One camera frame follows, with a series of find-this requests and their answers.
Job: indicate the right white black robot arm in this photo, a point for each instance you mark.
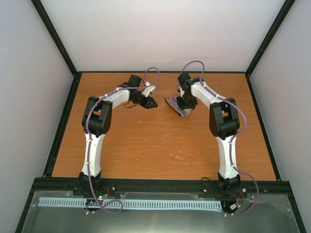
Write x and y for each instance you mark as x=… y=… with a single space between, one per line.
x=223 y=123

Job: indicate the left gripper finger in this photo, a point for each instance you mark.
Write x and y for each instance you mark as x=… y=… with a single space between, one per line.
x=152 y=102
x=151 y=106

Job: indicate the black frame post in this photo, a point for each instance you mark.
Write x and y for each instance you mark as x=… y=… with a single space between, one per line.
x=39 y=7
x=284 y=10

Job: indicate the metal front plate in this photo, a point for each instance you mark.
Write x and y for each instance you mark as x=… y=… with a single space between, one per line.
x=266 y=214

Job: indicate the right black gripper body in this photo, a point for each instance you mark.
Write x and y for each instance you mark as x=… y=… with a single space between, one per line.
x=188 y=101

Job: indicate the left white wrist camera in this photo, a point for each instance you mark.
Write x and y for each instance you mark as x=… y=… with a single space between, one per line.
x=149 y=89

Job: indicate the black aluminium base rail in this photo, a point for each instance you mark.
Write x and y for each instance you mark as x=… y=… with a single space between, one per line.
x=115 y=187

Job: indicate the left black frame post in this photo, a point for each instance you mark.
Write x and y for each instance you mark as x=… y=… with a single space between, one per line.
x=39 y=7

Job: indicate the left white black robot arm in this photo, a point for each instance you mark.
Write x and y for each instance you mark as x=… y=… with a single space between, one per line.
x=97 y=118

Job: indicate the plaid glasses case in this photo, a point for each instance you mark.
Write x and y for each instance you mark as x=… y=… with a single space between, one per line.
x=172 y=101

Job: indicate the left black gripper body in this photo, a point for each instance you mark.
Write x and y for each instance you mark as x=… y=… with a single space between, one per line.
x=137 y=100

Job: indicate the right black frame post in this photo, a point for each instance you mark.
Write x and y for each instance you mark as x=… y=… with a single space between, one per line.
x=284 y=10

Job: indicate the light blue slotted cable duct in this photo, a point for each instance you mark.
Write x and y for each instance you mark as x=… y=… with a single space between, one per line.
x=204 y=205

